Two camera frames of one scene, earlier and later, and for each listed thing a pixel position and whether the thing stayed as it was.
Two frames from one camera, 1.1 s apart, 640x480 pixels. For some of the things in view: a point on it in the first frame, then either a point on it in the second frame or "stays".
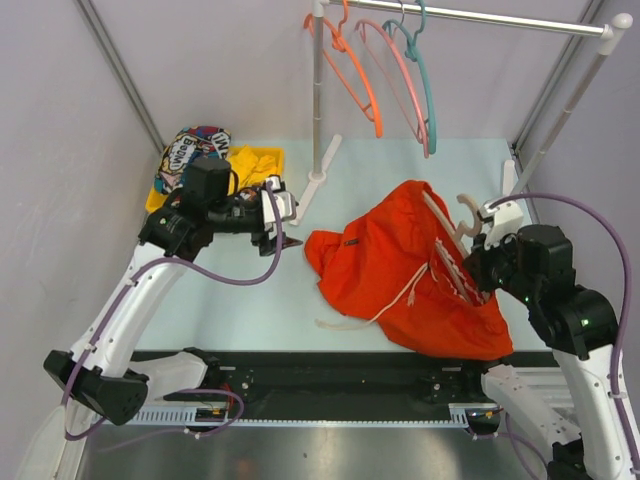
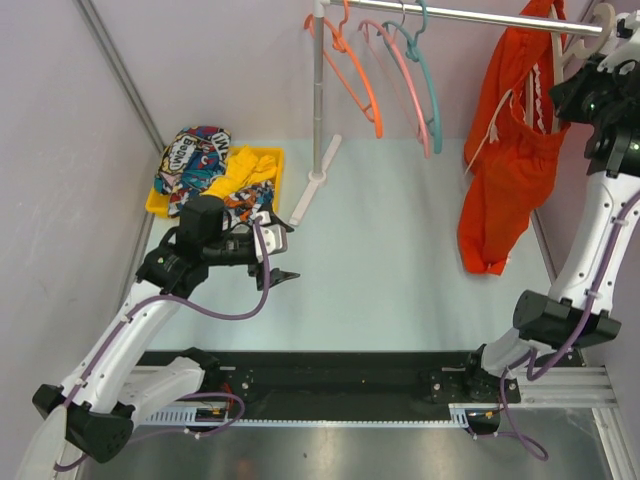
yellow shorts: (250, 170) stays
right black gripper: (475, 262) → (566, 96)
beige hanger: (463, 232) → (578, 49)
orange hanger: (370, 110) stays
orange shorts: (401, 262) → (512, 138)
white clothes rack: (609, 32) stays
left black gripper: (266, 246) → (257, 270)
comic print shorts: (186, 145) stays
